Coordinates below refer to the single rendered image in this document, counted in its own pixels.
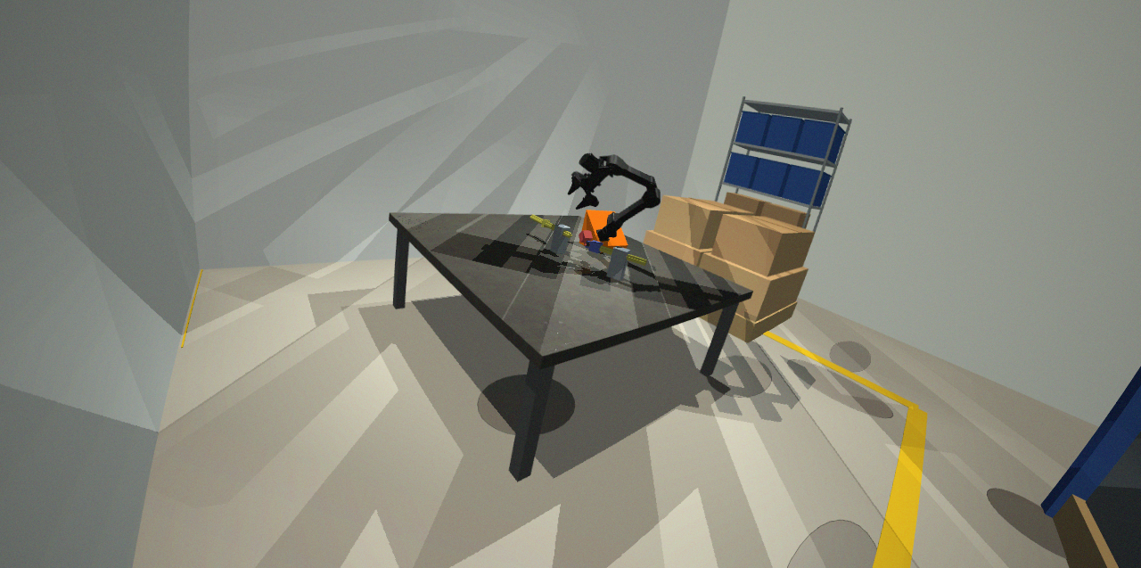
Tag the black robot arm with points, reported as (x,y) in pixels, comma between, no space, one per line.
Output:
(616,166)

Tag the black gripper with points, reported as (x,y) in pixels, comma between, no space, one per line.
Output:
(589,198)

